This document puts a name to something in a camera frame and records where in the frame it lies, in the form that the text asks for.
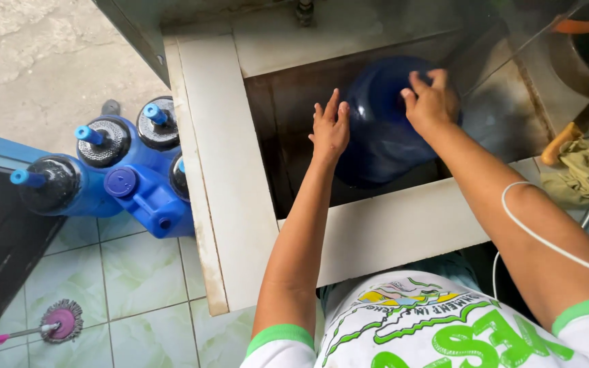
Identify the person's left hand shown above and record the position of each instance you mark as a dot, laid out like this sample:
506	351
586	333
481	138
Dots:
329	140

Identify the blue plastic jerry can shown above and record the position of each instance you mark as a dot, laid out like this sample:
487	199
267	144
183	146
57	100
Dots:
149	202

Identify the metal tap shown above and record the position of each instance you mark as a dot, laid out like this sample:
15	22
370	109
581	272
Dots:
304	11

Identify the white tiled sink basin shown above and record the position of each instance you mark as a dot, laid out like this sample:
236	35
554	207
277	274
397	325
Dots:
223	168

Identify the person's white green-print shirt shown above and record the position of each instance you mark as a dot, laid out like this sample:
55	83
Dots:
427	332

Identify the large metal pot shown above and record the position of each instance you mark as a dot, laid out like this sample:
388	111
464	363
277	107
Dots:
570	61

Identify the dark blue water gallon bottle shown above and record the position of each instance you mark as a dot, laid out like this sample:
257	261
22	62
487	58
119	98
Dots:
376	138

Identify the blue capped water gallon bottle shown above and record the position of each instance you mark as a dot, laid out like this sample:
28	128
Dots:
179	179
106	142
64	186
160	128

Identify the grey slipper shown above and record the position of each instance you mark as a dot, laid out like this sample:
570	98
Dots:
111	107

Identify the stainless steel side panel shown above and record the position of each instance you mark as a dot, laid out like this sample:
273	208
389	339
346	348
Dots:
136	30

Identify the yellow cloth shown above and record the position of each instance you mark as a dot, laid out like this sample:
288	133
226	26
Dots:
583	171

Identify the person's right hand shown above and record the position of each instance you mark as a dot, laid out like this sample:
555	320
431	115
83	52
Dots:
433	110

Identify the blue-framed black panel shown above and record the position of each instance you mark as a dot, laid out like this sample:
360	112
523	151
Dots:
3	230

